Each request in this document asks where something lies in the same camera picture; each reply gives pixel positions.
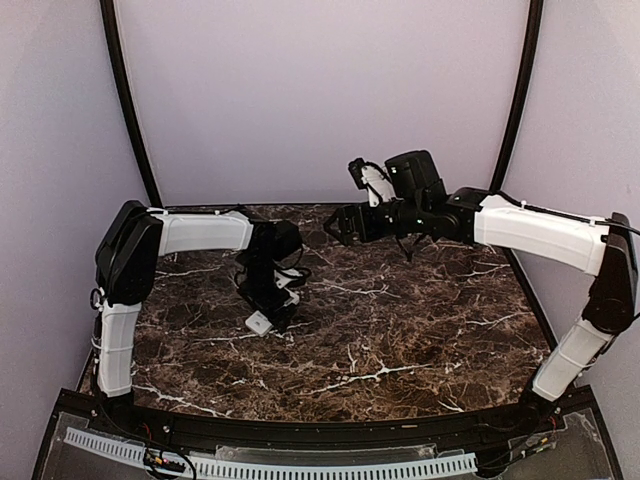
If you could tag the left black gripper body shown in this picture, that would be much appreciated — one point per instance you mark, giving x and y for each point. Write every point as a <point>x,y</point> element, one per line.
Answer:
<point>258,287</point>

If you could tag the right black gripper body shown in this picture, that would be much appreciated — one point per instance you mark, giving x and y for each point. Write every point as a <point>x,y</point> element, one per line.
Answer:
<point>374,229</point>

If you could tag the white remote control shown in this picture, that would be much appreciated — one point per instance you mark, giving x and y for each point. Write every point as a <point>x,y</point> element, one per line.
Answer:
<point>259,324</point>

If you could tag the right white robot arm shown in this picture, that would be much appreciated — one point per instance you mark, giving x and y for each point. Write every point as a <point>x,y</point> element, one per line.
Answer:
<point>407,196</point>

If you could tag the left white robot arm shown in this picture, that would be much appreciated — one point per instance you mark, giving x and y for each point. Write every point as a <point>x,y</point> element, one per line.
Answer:
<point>126,260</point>

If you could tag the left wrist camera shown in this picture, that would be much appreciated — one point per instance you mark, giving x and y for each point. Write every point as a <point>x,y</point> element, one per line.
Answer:
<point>291,278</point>

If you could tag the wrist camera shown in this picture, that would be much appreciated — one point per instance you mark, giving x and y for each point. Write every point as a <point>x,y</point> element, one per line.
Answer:
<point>373,179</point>
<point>291,278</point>

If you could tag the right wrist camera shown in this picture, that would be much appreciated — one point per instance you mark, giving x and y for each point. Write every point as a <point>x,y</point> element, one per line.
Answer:
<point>373,179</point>

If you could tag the white slotted cable duct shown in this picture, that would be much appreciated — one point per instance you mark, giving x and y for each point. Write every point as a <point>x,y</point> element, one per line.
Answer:
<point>253,463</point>

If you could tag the black front rail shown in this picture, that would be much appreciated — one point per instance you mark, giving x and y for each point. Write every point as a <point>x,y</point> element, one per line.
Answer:
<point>206,434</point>

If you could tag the right black frame post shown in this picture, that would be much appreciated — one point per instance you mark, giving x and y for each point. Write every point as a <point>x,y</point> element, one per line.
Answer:
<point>523,79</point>

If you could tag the black frame post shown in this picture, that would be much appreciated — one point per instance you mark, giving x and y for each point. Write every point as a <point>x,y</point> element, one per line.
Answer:
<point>523,79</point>
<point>126,101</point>

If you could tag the left black frame post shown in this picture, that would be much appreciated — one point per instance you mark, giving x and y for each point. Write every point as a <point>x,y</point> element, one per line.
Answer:
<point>126,101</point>

